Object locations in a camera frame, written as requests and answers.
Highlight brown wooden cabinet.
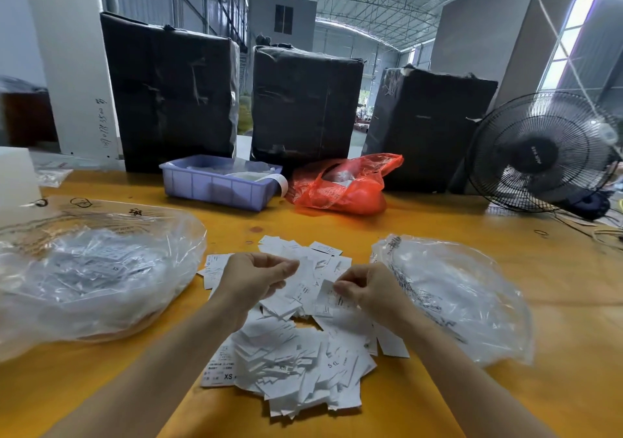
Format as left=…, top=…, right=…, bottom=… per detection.
left=0, top=92, right=58, bottom=148

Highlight person's right forearm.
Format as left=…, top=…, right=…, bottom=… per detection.
left=394, top=320, right=558, bottom=438

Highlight grey cabin with window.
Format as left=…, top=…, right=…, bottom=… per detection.
left=248, top=0, right=319, bottom=50

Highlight large black wrapped bale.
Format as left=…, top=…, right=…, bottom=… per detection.
left=363, top=65, right=500, bottom=195
left=99, top=12, right=241, bottom=174
left=250, top=44, right=365, bottom=176

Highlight black table fan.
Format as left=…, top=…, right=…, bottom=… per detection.
left=466, top=91, right=622, bottom=220

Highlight person's left hand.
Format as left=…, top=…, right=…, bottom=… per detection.
left=208, top=252, right=301, bottom=327

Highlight person's left forearm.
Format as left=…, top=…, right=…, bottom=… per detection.
left=43, top=301, right=243, bottom=438

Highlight blue plastic bin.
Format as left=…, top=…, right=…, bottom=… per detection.
left=160, top=154, right=289, bottom=213

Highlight white paper label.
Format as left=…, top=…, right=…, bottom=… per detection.
left=310, top=279, right=354, bottom=319

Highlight bundle of cables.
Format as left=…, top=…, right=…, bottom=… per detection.
left=557, top=194, right=623, bottom=251

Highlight red plastic bag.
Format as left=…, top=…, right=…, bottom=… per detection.
left=287, top=152, right=405, bottom=216

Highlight large clear bag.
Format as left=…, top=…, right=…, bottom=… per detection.
left=0, top=197, right=208, bottom=364

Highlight clear plastic bag black print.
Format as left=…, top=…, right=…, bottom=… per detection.
left=371, top=234, right=535, bottom=368

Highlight white foam box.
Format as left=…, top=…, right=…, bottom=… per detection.
left=0, top=146, right=42, bottom=218

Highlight person's right hand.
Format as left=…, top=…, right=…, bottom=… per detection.
left=333, top=261, right=422, bottom=341

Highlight pile of white labels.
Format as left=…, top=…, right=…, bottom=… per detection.
left=197, top=236, right=411, bottom=419

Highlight white pillar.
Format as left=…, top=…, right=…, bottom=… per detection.
left=21, top=0, right=123, bottom=161

